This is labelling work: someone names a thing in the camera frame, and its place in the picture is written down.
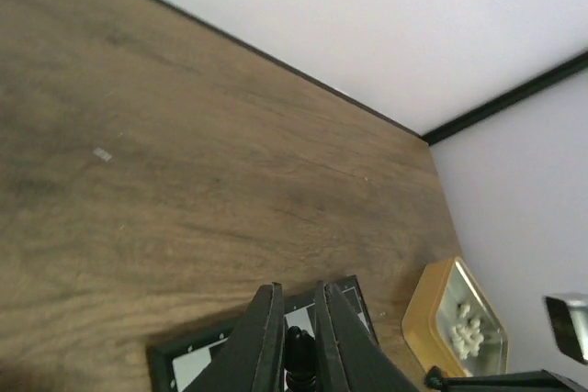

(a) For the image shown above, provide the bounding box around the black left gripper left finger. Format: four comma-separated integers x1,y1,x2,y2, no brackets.
187,283,286,392

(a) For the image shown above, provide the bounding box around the pile of white chess pieces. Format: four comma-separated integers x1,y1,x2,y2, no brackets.
448,303,487,361

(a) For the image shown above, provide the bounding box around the gold metal tin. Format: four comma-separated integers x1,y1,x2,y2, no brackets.
401,257,509,377

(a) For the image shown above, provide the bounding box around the black frame post right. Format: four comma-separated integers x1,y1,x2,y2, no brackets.
421,50,587,146

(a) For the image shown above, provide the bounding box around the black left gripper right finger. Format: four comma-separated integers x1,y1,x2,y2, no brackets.
315,282,417,392

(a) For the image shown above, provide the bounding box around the black chess piece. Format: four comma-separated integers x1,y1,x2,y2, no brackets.
284,326,317,392

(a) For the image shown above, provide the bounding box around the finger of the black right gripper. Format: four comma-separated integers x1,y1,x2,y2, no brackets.
424,366,587,392

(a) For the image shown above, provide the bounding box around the black and silver chessboard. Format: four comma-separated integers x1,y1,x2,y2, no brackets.
145,274,380,392

